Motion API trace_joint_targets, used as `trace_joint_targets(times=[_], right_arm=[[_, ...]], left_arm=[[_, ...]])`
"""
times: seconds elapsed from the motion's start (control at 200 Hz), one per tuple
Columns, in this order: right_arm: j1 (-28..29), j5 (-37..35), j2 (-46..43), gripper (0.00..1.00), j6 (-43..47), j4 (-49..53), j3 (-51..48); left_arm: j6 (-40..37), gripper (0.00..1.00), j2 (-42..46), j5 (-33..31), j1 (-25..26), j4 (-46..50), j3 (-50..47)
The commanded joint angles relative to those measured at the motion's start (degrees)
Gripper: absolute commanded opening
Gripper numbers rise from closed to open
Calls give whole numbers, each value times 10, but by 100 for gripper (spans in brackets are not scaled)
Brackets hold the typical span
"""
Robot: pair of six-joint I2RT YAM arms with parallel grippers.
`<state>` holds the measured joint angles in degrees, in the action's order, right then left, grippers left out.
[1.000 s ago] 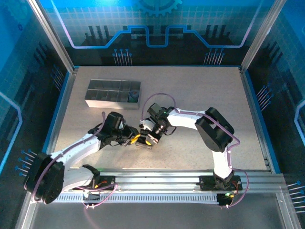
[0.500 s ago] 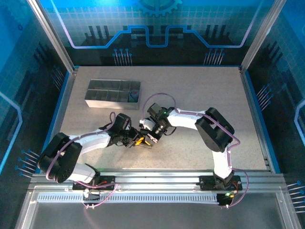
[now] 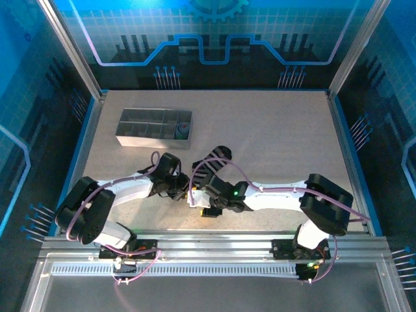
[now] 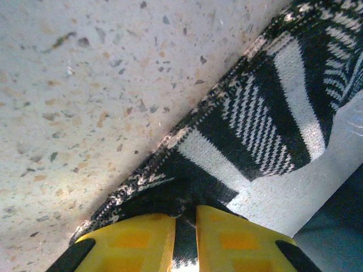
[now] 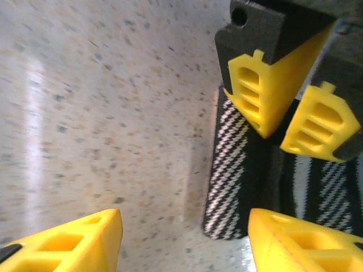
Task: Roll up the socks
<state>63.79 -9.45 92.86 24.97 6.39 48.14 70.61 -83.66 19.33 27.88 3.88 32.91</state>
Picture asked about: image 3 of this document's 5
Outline wide aluminium base beam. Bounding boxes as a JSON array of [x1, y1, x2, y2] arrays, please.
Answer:
[[38, 229, 393, 265]]

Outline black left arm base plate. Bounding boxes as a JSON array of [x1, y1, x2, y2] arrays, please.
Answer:
[[98, 239, 161, 261]]

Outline aluminium side rail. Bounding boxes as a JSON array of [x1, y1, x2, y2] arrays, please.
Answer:
[[326, 90, 384, 237], [40, 90, 108, 243]]

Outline small black controller box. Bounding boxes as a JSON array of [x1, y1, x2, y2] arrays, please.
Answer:
[[297, 262, 322, 283]]

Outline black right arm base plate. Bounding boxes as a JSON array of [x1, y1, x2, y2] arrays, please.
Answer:
[[271, 238, 332, 261]]

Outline black white patterned sock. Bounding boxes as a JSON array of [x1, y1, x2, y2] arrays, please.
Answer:
[[191, 145, 233, 191]]

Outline slotted grey cable duct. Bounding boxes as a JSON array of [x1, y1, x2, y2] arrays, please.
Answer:
[[50, 262, 300, 278]]

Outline grey divided organizer box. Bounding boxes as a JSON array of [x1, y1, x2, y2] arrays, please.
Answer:
[[115, 108, 194, 150]]

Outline aluminium frame post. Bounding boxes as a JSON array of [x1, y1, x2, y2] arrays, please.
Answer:
[[326, 0, 394, 98], [36, 0, 108, 100]]

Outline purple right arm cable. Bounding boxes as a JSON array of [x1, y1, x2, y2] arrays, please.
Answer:
[[188, 158, 371, 284]]

